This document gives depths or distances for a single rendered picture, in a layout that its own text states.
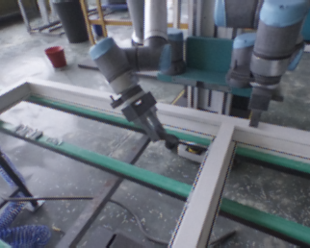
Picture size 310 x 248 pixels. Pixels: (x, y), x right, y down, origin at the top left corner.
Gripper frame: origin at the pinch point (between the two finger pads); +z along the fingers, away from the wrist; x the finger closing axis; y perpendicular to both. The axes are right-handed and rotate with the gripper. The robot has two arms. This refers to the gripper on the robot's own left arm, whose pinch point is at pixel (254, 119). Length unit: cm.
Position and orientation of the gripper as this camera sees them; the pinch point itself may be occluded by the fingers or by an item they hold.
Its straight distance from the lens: 77.2
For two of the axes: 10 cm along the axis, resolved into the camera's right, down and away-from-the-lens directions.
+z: 0.9, 7.8, 6.2
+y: 8.9, 2.2, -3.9
